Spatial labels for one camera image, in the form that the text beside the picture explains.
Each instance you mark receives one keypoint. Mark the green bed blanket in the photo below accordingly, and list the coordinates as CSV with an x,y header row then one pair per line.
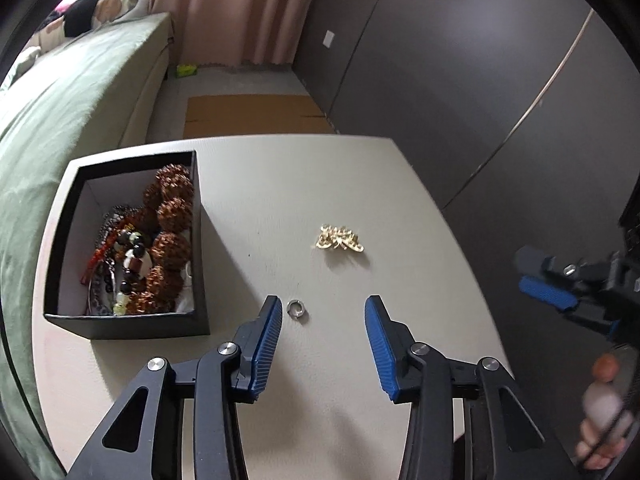
x,y
79,99

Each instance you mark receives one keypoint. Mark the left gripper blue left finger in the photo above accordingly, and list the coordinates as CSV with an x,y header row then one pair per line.
x,y
257,341

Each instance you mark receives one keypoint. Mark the person's right hand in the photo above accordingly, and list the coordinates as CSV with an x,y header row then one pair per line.
x,y
602,400

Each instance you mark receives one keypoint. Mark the small green floor object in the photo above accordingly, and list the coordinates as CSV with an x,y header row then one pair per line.
x,y
186,70

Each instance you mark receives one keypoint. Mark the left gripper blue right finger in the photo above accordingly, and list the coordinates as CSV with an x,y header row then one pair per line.
x,y
390,342

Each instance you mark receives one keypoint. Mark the dark clothes pile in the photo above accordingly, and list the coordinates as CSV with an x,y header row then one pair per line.
x,y
85,15

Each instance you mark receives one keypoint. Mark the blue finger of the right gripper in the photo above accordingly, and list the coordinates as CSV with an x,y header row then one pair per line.
x,y
541,291
535,263

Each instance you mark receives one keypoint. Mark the flattened brown cardboard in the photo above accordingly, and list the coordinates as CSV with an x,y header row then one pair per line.
x,y
247,114

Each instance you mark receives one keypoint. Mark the white wall socket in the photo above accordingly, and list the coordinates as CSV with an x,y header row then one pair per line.
x,y
328,39

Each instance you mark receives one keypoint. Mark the black jewelry box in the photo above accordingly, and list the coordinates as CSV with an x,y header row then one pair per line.
x,y
125,257

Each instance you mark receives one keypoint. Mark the pink curtain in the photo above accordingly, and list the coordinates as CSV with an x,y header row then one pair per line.
x,y
234,32

